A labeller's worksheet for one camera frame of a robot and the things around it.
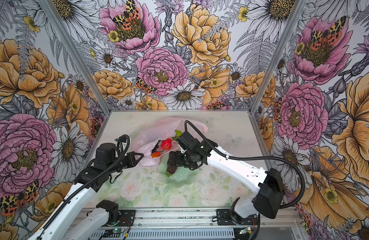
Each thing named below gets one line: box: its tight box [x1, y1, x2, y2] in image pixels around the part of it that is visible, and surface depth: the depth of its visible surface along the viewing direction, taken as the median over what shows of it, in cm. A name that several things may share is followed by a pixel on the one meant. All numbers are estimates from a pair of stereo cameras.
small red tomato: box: [161, 138, 172, 151], surface depth 99 cm
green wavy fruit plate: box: [158, 157, 200, 188], surface depth 89 cm
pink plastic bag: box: [131, 118, 208, 167], surface depth 83 cm
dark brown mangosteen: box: [166, 166, 177, 177], surface depth 87 cm
